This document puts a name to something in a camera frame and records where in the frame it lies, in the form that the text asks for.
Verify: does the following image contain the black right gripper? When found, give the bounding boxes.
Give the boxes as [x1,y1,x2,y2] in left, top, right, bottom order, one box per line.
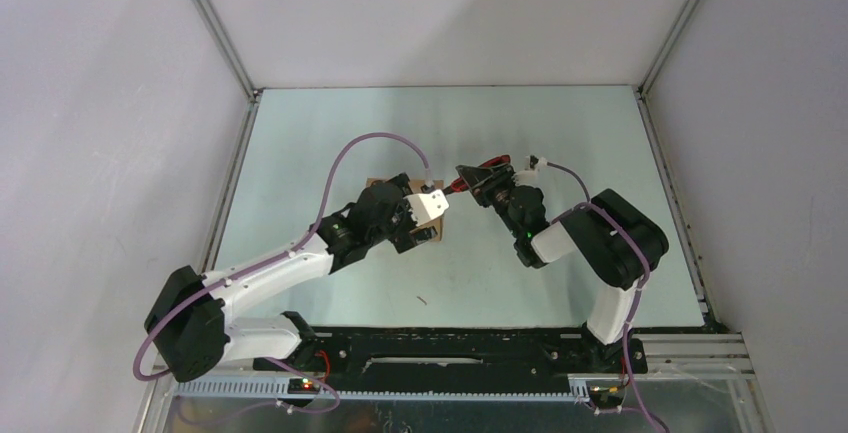
[457,162,524,238]

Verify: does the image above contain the red black utility knife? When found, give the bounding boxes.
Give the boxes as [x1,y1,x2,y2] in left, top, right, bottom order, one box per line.
[442,154,511,196]

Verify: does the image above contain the brown cardboard express box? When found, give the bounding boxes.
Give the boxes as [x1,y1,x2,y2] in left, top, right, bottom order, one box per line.
[366,178,445,242]

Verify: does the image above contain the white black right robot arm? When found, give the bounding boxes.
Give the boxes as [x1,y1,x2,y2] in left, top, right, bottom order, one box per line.
[447,155,669,371]

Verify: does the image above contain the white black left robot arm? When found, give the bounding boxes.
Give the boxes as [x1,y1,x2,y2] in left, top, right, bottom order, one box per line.
[143,174,449,383]

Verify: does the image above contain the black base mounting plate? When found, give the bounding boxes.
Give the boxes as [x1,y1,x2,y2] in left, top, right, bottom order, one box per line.
[286,326,648,396]

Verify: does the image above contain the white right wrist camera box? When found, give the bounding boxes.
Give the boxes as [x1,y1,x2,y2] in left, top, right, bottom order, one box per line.
[513,155,548,187]

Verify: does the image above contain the aluminium frame rail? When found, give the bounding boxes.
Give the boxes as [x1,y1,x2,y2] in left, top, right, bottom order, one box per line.
[135,327,773,432]

